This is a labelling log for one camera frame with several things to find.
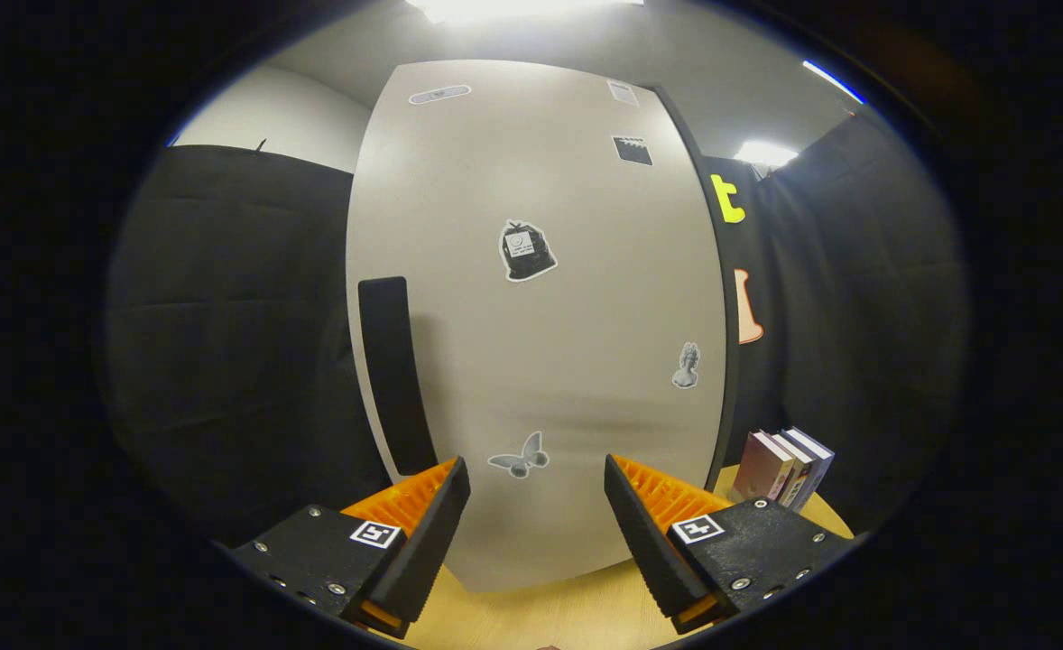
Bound black backdrop cloth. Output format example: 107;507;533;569
103;113;970;547

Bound dark grey cabinet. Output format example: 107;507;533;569
649;84;742;496

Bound black door handle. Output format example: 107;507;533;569
357;276;439;477

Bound beige cabinet door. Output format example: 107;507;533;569
345;60;729;594

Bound large ceiling light panel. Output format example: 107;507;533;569
405;0;645;25

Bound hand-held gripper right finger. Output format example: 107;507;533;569
604;454;857;635

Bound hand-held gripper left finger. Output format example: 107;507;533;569
229;456;471;640

